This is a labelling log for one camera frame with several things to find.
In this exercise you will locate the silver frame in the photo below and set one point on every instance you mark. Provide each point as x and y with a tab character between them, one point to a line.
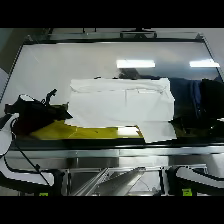
110	156

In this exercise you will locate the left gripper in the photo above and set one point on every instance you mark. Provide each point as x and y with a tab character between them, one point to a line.
61	113

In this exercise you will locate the white T-shirt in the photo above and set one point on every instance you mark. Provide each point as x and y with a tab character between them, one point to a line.
123	103

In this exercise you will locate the yellow garment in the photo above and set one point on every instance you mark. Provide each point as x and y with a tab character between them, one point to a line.
66	131

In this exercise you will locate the blue garment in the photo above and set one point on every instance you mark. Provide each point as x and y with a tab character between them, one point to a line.
185	95

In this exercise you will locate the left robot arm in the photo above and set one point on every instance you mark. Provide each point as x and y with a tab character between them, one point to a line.
30	116

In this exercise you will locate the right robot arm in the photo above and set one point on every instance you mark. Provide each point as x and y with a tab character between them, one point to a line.
200	178

